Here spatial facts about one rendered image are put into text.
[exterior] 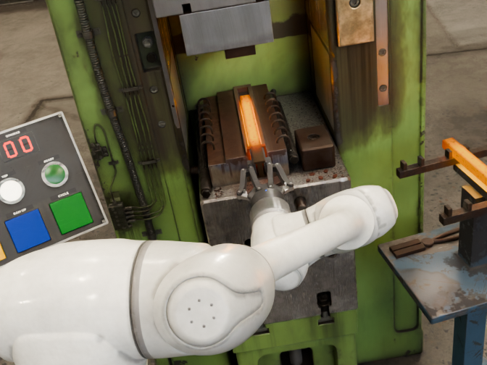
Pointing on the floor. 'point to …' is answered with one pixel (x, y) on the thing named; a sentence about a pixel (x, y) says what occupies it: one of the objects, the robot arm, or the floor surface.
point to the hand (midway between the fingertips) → (258, 160)
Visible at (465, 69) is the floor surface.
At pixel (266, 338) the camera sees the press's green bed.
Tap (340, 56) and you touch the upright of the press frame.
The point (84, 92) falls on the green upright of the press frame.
